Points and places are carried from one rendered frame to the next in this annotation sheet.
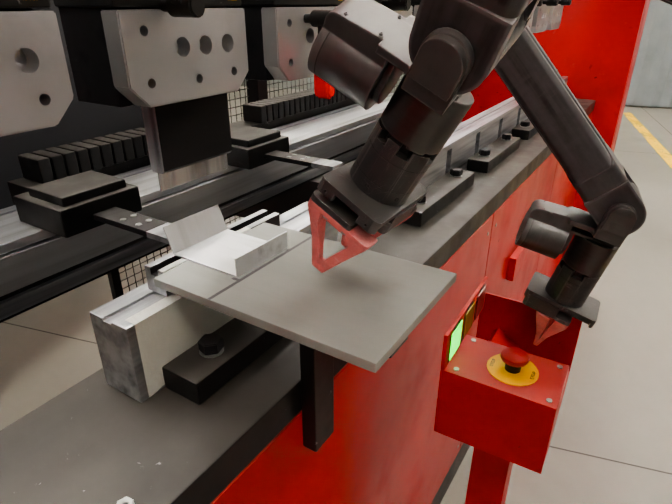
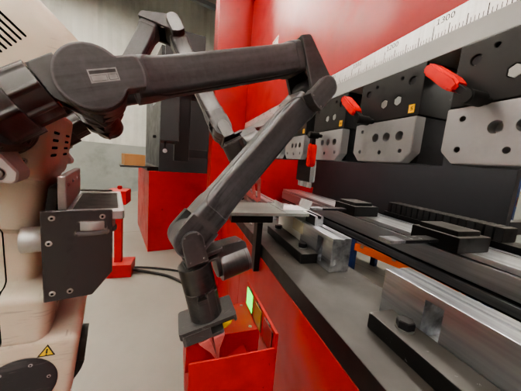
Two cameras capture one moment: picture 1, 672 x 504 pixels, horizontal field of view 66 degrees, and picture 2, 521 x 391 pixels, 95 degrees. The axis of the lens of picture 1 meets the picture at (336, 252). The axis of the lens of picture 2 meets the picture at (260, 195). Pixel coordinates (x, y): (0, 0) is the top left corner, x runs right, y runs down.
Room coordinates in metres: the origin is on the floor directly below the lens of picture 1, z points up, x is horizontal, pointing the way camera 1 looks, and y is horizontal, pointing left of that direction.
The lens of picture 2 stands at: (0.99, -0.60, 1.15)
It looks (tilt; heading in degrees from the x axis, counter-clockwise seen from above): 8 degrees down; 130
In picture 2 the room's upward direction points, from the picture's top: 5 degrees clockwise
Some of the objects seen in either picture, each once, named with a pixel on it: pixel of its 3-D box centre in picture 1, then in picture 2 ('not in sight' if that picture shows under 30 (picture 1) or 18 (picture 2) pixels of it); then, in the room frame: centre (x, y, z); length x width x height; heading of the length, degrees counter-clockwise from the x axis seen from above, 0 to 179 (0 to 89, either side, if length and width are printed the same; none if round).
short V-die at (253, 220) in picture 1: (220, 247); (304, 213); (0.58, 0.14, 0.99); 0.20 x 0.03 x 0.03; 148
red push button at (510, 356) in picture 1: (513, 362); not in sight; (0.60, -0.26, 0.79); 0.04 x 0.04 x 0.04
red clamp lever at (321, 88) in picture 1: (320, 55); (313, 150); (0.65, 0.02, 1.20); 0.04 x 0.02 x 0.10; 58
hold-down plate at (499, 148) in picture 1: (495, 152); not in sight; (1.37, -0.43, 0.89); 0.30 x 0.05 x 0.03; 148
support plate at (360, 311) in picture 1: (306, 279); (263, 209); (0.47, 0.03, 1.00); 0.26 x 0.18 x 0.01; 58
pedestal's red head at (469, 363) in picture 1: (510, 366); (223, 344); (0.64, -0.27, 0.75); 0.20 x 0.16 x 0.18; 149
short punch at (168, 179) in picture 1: (191, 136); (305, 173); (0.55, 0.16, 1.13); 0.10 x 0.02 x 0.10; 148
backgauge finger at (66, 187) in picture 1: (113, 209); (339, 206); (0.64, 0.30, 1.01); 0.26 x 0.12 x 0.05; 58
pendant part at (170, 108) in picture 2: not in sight; (169, 117); (-0.74, 0.34, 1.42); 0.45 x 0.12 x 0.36; 153
